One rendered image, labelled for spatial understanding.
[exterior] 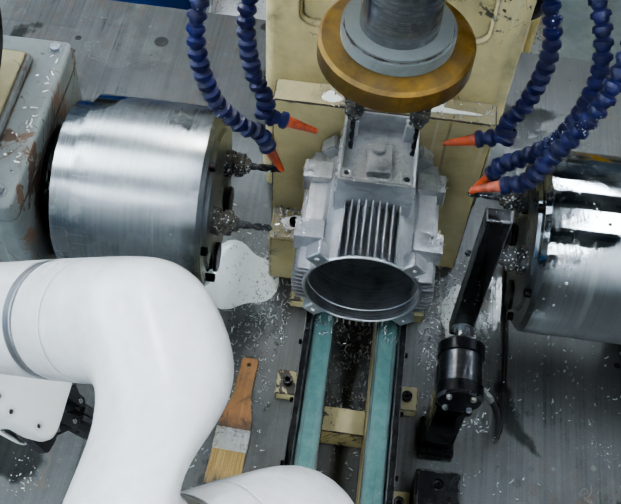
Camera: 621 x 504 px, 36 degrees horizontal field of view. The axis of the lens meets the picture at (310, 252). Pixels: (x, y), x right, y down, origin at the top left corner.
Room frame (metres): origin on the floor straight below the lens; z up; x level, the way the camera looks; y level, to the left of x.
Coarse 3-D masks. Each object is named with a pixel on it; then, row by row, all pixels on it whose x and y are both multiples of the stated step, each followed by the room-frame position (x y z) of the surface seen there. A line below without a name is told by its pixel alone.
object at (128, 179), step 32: (128, 96) 0.88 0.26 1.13; (64, 128) 0.79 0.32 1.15; (96, 128) 0.79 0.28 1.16; (128, 128) 0.79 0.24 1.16; (160, 128) 0.79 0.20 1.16; (192, 128) 0.80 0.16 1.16; (224, 128) 0.85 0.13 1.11; (64, 160) 0.75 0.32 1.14; (96, 160) 0.74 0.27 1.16; (128, 160) 0.75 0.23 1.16; (160, 160) 0.75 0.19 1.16; (192, 160) 0.75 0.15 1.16; (224, 160) 0.82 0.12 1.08; (64, 192) 0.72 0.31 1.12; (96, 192) 0.71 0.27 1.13; (128, 192) 0.71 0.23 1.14; (160, 192) 0.71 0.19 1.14; (192, 192) 0.71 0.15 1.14; (224, 192) 0.81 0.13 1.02; (64, 224) 0.69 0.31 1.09; (96, 224) 0.68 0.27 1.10; (128, 224) 0.68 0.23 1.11; (160, 224) 0.68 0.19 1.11; (192, 224) 0.68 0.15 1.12; (224, 224) 0.72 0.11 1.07; (64, 256) 0.68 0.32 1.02; (96, 256) 0.67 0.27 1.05; (160, 256) 0.66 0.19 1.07; (192, 256) 0.66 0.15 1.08
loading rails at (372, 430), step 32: (416, 320) 0.75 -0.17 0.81; (320, 352) 0.62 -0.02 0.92; (384, 352) 0.63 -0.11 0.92; (288, 384) 0.62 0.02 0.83; (320, 384) 0.58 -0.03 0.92; (384, 384) 0.58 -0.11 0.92; (320, 416) 0.53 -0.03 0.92; (352, 416) 0.57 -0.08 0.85; (384, 416) 0.54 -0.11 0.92; (288, 448) 0.48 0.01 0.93; (384, 448) 0.49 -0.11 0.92; (384, 480) 0.45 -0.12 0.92
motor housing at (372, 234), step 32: (320, 160) 0.85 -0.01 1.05; (320, 192) 0.79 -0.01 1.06; (416, 192) 0.80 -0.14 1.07; (352, 224) 0.72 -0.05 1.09; (384, 224) 0.71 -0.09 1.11; (416, 224) 0.75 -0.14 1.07; (352, 256) 0.67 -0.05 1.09; (384, 256) 0.67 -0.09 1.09; (320, 288) 0.70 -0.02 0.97; (352, 288) 0.72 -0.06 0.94; (384, 288) 0.72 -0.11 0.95; (416, 288) 0.68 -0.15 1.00; (352, 320) 0.67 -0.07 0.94; (384, 320) 0.66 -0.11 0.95
